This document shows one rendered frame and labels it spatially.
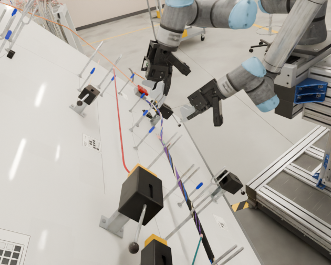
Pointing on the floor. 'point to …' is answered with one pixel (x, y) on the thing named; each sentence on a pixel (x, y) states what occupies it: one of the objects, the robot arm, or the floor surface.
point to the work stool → (265, 34)
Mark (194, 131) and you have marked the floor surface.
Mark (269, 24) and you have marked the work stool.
